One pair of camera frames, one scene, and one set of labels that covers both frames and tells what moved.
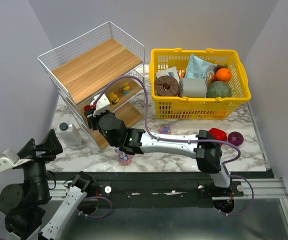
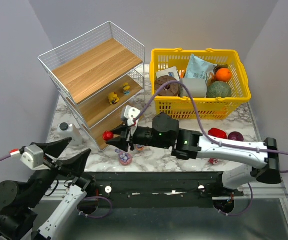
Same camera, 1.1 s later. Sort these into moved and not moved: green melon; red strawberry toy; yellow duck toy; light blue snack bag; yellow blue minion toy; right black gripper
Moved: right black gripper; red strawberry toy
Not moved: yellow blue minion toy; green melon; light blue snack bag; yellow duck toy
